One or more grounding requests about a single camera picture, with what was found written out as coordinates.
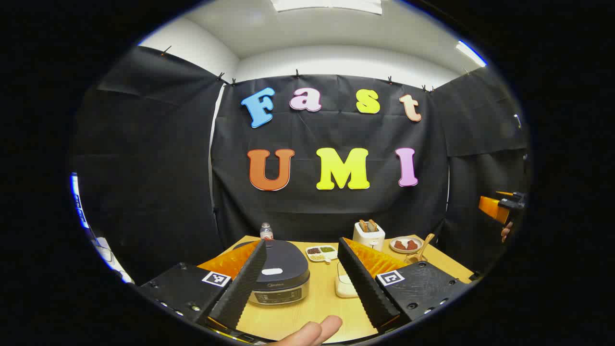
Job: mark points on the round white plate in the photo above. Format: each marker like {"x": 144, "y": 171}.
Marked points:
{"x": 406, "y": 251}

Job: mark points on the red meat piece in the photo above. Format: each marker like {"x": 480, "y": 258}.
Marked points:
{"x": 412, "y": 244}
{"x": 399, "y": 245}

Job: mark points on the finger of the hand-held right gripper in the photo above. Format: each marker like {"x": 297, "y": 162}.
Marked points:
{"x": 492, "y": 207}
{"x": 504, "y": 194}

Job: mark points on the white toaster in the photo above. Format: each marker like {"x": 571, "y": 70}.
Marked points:
{"x": 369, "y": 240}

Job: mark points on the rectangular ceiling light panel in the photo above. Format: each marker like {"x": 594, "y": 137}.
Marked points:
{"x": 471, "y": 53}
{"x": 326, "y": 6}

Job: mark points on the dark grey rice cooker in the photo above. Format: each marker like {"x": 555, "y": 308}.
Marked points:
{"x": 283, "y": 262}

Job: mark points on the clear plastic container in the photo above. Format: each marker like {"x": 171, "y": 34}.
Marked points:
{"x": 343, "y": 276}

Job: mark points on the black backdrop cloth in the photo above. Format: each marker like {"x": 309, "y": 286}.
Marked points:
{"x": 307, "y": 211}

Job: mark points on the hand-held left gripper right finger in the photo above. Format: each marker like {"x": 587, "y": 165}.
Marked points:
{"x": 365, "y": 288}

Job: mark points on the wooden spoon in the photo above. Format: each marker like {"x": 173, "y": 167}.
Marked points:
{"x": 424, "y": 247}

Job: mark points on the toast slice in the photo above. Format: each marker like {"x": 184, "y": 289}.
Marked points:
{"x": 372, "y": 225}
{"x": 363, "y": 226}

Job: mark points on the divided white condiment dish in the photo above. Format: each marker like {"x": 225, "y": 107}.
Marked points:
{"x": 321, "y": 252}

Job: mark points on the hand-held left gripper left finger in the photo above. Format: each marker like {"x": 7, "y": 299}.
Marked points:
{"x": 240, "y": 288}

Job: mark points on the small glass spice bottle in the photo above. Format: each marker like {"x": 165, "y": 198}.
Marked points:
{"x": 266, "y": 233}

